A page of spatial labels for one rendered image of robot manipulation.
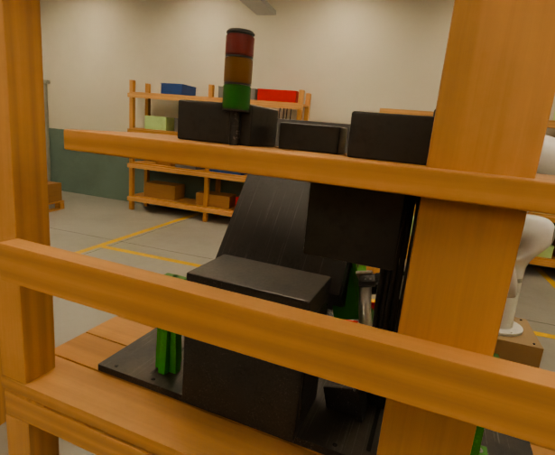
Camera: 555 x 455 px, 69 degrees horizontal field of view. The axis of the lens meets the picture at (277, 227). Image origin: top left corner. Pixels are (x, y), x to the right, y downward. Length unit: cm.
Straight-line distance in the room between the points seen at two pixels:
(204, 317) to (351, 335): 27
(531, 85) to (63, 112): 897
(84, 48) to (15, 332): 802
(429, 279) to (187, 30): 734
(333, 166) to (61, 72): 885
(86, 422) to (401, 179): 93
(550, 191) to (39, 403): 119
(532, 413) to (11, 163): 109
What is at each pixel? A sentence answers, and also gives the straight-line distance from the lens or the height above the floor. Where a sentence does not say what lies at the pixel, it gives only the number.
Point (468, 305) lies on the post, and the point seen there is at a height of 135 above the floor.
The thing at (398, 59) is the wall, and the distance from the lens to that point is 669.
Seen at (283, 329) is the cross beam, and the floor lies 125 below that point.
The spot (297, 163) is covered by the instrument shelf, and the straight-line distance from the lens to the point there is 63.
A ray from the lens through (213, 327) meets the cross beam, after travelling 75.
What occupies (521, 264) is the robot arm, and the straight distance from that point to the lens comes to 163.
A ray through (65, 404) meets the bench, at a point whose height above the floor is 87.
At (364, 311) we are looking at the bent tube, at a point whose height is 118.
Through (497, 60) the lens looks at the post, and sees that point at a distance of 64.
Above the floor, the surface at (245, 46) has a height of 171.
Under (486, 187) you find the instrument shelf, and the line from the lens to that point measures 60.
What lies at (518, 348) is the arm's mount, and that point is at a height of 93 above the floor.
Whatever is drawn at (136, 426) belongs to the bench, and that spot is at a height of 88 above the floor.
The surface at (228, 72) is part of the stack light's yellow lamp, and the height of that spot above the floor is 166.
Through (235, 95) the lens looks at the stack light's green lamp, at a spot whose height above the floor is 163.
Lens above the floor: 157
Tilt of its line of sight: 13 degrees down
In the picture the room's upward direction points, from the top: 5 degrees clockwise
